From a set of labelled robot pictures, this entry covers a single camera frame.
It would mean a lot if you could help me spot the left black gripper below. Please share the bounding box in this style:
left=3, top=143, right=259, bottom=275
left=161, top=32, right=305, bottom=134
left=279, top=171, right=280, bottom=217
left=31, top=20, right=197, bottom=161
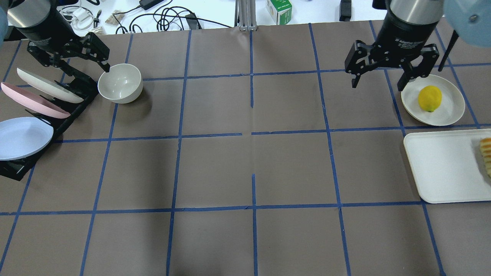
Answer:
left=17, top=8, right=110, bottom=92

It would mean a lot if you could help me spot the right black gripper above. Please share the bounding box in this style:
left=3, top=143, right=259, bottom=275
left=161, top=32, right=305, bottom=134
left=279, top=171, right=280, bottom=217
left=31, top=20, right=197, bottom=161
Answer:
left=345, top=11, right=440, bottom=92

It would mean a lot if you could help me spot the yellow lemon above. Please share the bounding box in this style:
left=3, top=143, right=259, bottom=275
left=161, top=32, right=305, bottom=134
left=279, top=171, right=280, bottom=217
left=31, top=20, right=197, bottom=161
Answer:
left=417, top=85, right=442, bottom=112

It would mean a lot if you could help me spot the white ceramic bowl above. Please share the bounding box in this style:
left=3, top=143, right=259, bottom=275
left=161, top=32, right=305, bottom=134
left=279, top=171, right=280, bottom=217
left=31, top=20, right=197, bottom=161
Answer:
left=97, top=63, right=143, bottom=104

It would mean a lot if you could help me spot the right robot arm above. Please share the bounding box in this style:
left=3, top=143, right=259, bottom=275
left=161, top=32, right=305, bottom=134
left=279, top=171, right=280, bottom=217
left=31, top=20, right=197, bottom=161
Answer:
left=345, top=0, right=491, bottom=91

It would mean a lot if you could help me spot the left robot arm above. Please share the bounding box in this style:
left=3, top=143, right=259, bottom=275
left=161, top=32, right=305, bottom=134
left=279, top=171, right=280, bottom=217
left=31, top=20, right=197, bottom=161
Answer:
left=7, top=0, right=110, bottom=91

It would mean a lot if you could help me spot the white plate in rack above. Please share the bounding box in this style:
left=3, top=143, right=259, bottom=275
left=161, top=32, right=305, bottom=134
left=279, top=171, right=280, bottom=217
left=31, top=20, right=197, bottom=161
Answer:
left=17, top=68, right=84, bottom=104

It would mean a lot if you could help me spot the pink plate in rack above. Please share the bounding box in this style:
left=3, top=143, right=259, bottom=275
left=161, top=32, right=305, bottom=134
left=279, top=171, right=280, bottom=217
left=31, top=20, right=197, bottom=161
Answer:
left=1, top=82, right=71, bottom=119

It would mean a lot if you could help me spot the black device on desk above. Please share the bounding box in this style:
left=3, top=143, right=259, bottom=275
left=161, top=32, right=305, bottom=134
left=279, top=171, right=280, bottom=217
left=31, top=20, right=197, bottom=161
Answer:
left=339, top=0, right=352, bottom=21

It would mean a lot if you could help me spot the cream round plate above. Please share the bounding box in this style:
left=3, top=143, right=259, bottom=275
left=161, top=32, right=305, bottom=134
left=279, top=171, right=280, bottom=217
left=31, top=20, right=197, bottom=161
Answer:
left=401, top=75, right=465, bottom=126

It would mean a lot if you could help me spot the black power adapter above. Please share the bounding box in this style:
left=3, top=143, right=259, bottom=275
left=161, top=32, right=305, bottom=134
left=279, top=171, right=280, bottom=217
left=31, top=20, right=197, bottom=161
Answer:
left=139, top=0, right=164, bottom=10

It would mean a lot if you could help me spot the light blue plate in rack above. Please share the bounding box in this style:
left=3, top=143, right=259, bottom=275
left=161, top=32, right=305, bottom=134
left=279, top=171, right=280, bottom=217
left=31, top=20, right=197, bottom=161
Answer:
left=0, top=117, right=54, bottom=161

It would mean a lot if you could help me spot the white rectangular tray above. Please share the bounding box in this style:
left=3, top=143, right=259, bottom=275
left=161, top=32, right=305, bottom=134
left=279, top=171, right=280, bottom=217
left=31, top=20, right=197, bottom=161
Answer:
left=403, top=129, right=491, bottom=203

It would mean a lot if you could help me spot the green white carton box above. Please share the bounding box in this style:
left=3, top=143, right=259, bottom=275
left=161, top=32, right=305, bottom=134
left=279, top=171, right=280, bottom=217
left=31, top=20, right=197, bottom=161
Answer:
left=266, top=0, right=293, bottom=25

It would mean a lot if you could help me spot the black dish rack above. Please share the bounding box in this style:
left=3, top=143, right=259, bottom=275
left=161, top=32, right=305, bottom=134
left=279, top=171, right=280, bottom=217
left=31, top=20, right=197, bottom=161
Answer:
left=0, top=79, right=98, bottom=181

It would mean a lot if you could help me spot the sliced yellow bread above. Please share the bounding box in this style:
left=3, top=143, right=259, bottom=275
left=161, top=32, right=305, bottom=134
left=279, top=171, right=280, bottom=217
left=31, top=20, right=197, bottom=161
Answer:
left=480, top=137, right=491, bottom=177

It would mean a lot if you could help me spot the black cable bundle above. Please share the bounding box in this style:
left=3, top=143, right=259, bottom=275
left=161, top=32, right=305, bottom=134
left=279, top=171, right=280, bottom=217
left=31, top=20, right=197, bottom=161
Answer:
left=111, top=0, right=232, bottom=34

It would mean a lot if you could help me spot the aluminium frame post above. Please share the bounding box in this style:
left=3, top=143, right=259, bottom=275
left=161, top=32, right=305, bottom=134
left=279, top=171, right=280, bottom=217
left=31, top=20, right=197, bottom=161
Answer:
left=234, top=0, right=257, bottom=31

